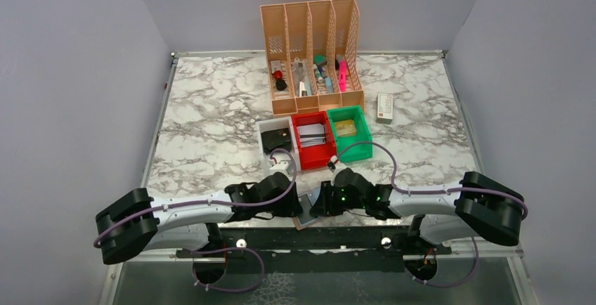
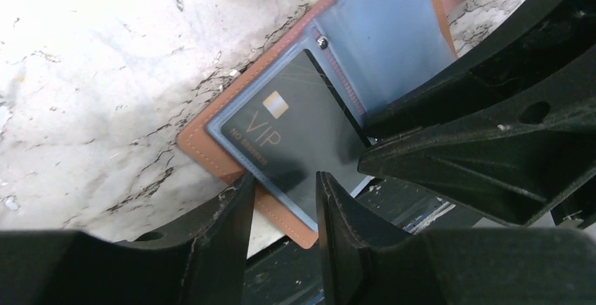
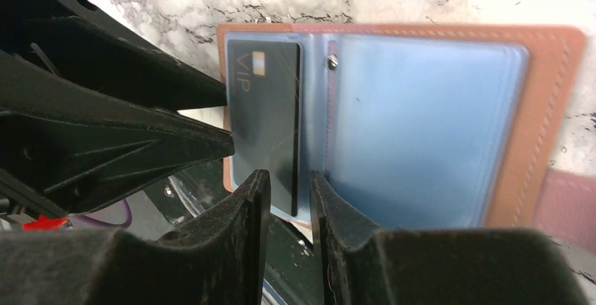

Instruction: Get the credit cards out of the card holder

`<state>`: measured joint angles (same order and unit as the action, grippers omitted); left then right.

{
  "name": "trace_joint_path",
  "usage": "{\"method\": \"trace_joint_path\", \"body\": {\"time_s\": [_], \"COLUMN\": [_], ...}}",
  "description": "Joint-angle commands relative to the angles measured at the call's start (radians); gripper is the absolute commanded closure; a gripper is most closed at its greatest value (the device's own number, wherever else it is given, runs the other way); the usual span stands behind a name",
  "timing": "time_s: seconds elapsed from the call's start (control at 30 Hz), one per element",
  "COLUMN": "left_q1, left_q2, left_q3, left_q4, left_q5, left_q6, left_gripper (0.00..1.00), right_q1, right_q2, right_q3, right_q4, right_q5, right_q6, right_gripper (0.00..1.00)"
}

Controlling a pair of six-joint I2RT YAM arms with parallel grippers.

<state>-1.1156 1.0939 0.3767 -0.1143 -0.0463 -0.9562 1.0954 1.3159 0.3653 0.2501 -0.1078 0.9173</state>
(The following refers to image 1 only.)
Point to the red black small object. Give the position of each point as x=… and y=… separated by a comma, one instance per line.
x=280, y=83

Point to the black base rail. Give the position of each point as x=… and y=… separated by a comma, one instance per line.
x=315, y=250

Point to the black card stack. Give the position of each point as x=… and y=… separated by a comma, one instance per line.
x=276, y=139

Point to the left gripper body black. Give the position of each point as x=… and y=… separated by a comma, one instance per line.
x=284, y=207

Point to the gold card stack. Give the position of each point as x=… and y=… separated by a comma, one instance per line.
x=345, y=128

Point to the brown leather card holder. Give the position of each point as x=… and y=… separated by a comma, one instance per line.
x=307, y=201

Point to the green plastic bin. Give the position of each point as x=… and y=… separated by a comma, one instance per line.
x=353, y=148

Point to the white plastic bin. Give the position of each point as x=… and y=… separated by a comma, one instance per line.
x=272, y=124

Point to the pink highlighter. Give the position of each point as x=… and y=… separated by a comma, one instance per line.
x=342, y=74

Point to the white card stack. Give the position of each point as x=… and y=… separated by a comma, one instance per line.
x=311, y=135

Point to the peach desk file organizer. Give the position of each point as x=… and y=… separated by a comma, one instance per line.
x=293, y=34

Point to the red plastic bin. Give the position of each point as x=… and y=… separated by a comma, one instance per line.
x=316, y=156

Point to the blue white marker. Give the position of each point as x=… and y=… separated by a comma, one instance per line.
x=328, y=85

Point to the white red small box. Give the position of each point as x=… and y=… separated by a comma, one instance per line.
x=385, y=108

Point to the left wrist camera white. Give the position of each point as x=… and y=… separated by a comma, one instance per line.
x=284, y=167

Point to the teal capped marker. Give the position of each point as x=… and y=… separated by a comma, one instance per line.
x=319, y=61

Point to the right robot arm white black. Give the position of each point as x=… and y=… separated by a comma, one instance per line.
x=475, y=206

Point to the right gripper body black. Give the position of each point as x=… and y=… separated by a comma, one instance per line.
x=335, y=202

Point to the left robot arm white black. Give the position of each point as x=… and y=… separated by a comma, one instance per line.
x=139, y=222

